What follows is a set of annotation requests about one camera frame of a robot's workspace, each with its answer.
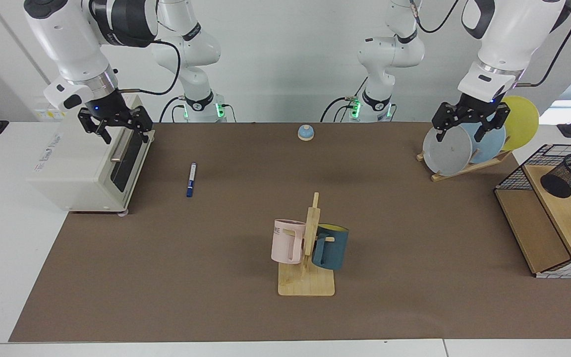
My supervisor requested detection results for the light blue plate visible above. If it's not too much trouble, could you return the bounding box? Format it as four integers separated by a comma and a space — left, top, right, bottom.
459, 121, 507, 164

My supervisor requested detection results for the grey plate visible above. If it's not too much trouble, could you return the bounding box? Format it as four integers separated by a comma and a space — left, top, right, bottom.
423, 126, 473, 177

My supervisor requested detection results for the pale toaster oven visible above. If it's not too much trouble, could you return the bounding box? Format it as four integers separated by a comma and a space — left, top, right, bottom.
27, 94, 156, 218

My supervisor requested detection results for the yellow plate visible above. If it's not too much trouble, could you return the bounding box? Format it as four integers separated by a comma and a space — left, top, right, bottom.
499, 96, 540, 152

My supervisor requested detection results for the wooden plate rack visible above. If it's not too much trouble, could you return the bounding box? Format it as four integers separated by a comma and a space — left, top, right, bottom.
416, 149, 513, 182

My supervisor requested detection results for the white box with yellow labels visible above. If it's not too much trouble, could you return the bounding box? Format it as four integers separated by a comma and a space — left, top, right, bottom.
34, 97, 68, 122

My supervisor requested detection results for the brown table cloth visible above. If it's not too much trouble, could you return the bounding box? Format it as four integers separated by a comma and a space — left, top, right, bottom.
9, 122, 571, 343

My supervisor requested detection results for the teal cup with yellow inside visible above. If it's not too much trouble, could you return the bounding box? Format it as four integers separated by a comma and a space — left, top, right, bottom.
311, 224, 349, 271

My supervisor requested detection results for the pink cup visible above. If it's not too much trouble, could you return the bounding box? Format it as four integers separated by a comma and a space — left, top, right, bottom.
271, 219, 307, 265

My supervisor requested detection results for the wooden cup stand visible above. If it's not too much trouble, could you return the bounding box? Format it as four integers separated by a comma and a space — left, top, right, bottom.
278, 192, 336, 297

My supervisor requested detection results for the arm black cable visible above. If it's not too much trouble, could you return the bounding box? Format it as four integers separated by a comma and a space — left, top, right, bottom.
515, 5, 571, 88
117, 39, 182, 96

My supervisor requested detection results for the wire basket with wooden floor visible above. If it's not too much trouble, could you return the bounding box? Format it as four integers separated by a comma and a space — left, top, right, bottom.
495, 144, 571, 279

